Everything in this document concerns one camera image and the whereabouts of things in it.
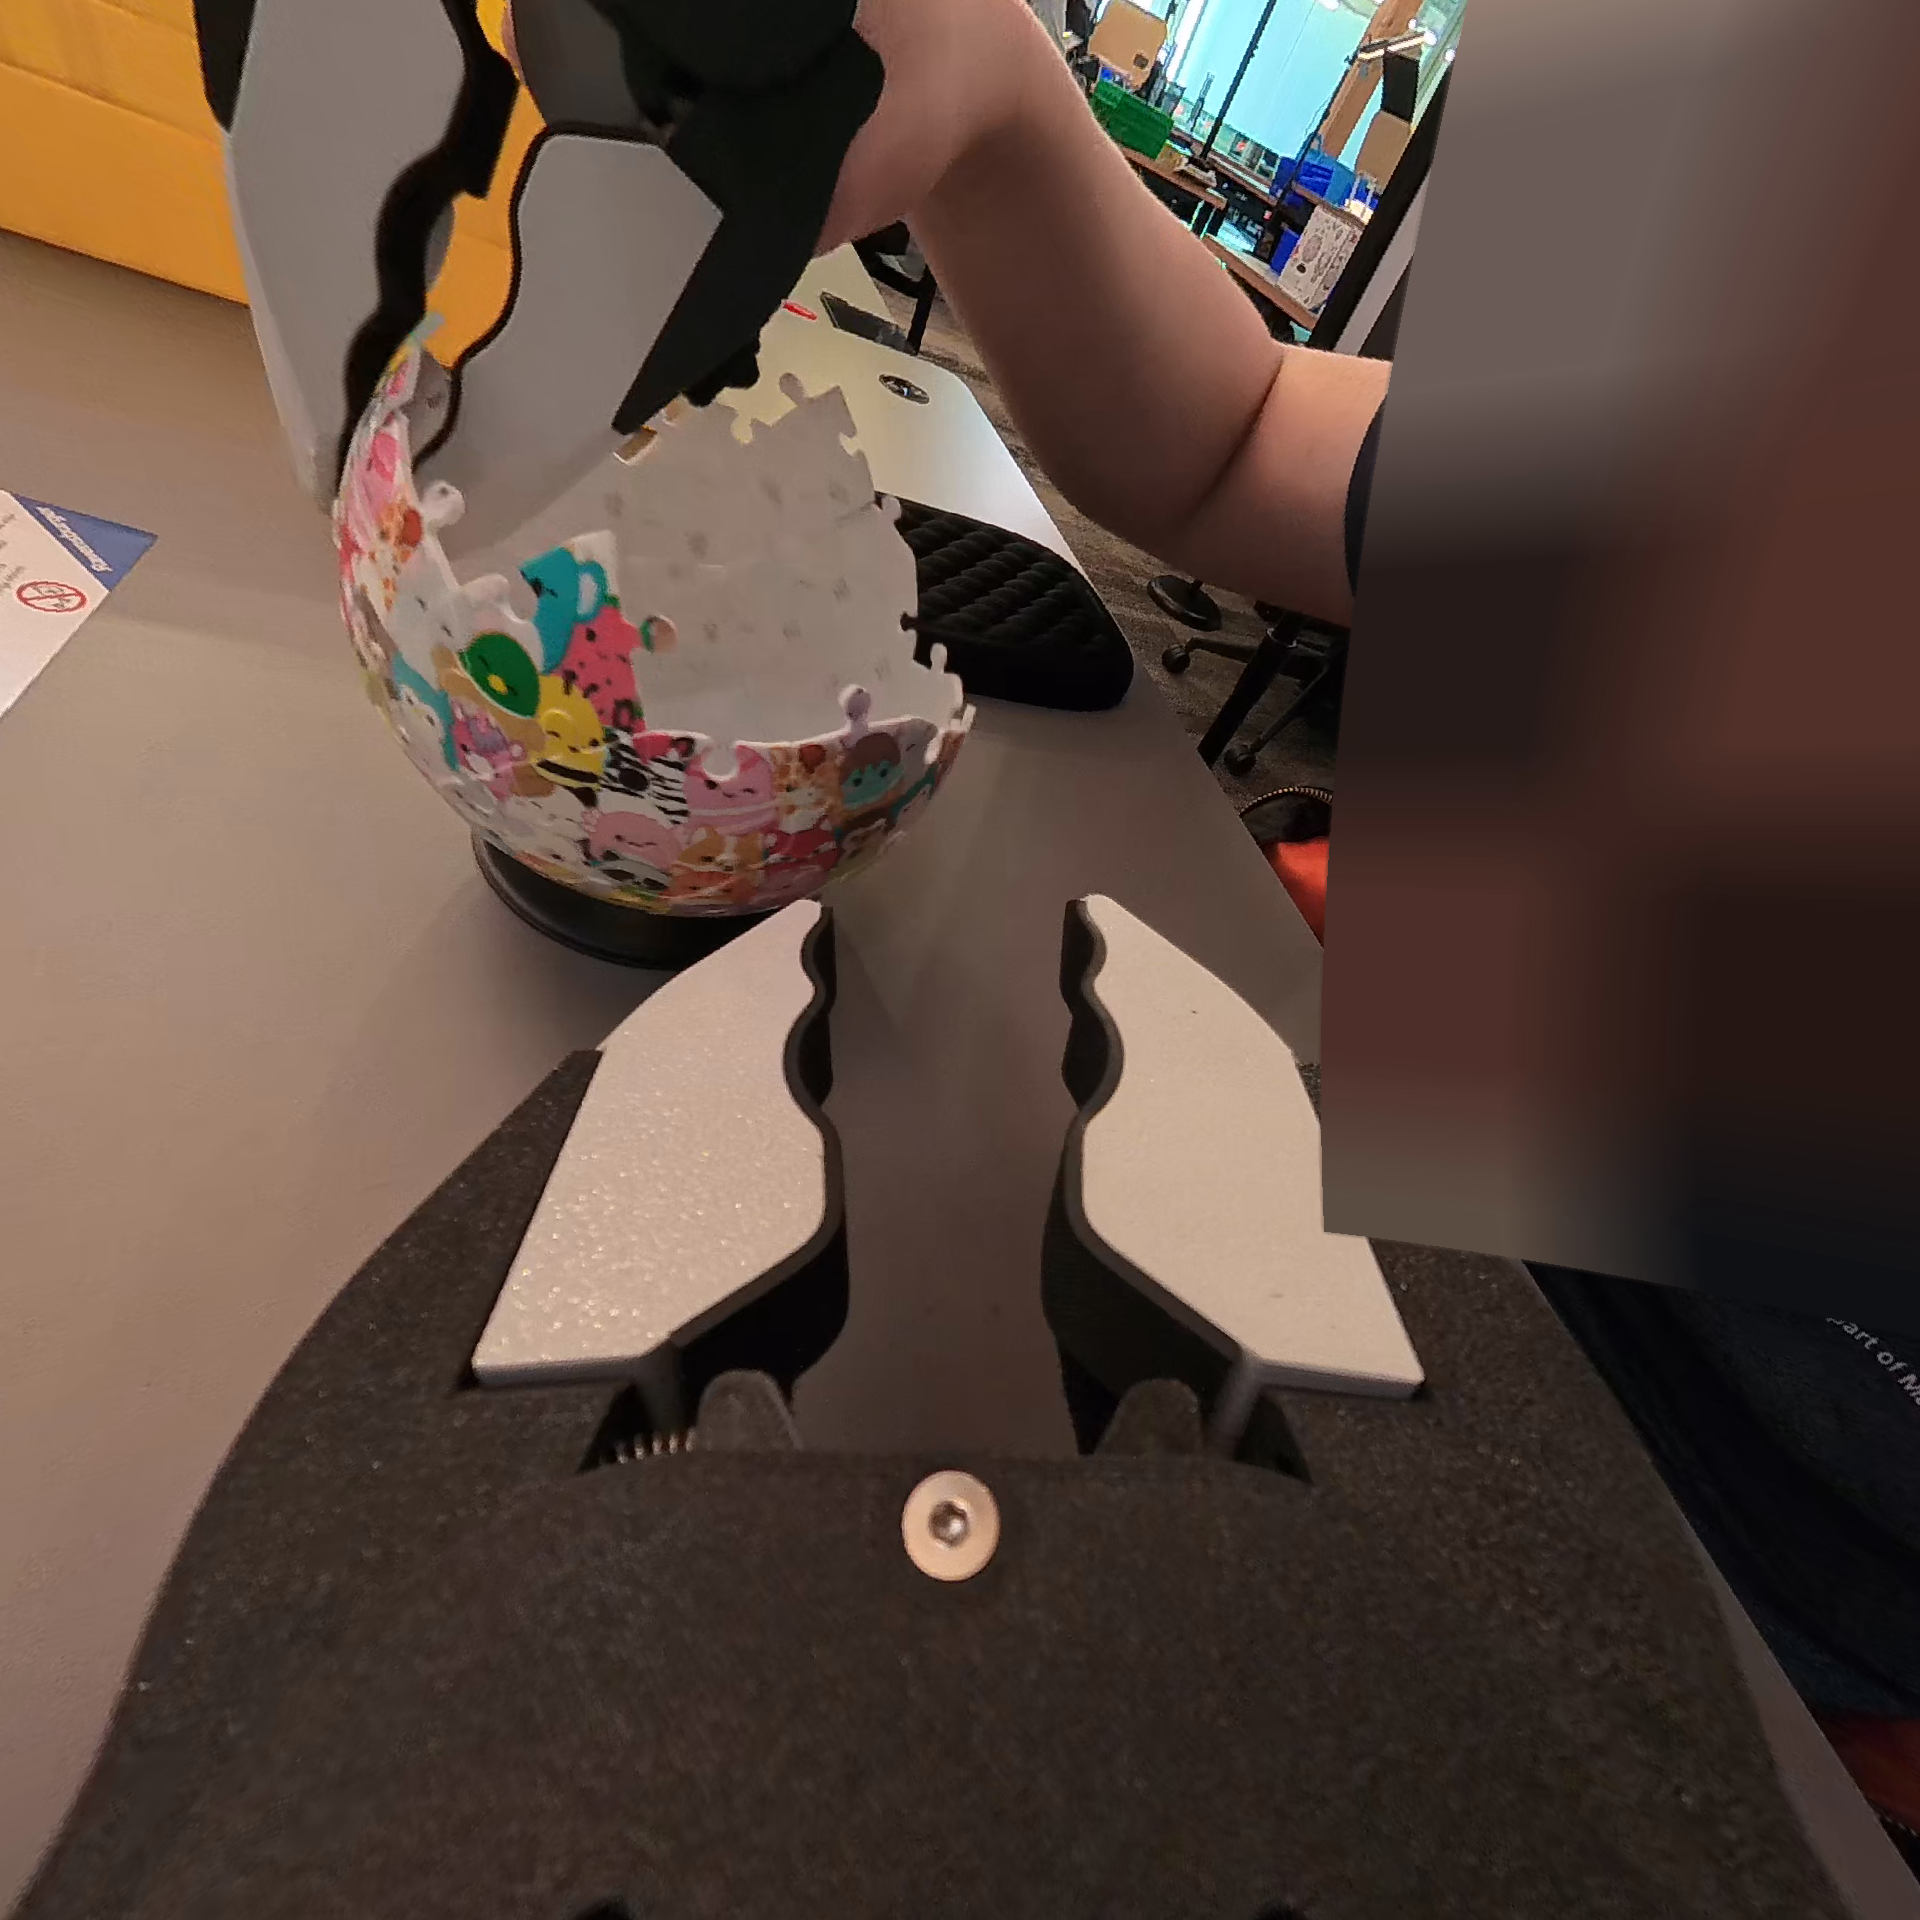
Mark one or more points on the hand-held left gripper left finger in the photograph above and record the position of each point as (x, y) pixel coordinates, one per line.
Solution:
(661, 1200)

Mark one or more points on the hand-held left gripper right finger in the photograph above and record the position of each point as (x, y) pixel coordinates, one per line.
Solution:
(1214, 1200)

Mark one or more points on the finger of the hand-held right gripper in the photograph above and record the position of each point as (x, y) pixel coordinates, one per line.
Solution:
(614, 254)
(316, 181)

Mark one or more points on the black round puzzle stand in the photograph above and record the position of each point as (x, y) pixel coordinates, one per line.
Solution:
(600, 932)

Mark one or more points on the colourful puzzle ball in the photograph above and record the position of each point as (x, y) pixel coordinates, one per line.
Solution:
(749, 570)

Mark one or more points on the person's right forearm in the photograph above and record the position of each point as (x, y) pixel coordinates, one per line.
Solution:
(1141, 345)

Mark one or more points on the person's right hand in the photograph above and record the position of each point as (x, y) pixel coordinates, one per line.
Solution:
(945, 105)

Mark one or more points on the yellow plastic bin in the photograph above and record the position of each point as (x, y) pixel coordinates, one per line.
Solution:
(106, 135)

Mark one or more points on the black smartphone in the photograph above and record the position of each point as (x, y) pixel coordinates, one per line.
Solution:
(857, 322)

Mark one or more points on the orange black bag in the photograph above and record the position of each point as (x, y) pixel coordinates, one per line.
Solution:
(1301, 886)

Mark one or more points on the green plastic crate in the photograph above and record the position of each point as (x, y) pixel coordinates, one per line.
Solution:
(1141, 113)

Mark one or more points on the white instruction leaflet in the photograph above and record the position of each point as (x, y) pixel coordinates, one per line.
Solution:
(43, 599)

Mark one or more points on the black textured wrist rest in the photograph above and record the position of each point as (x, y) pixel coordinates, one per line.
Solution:
(1020, 616)

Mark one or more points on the black office chair base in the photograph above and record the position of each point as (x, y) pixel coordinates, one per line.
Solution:
(1275, 661)

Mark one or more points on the white printed box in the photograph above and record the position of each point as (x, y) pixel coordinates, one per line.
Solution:
(1318, 254)

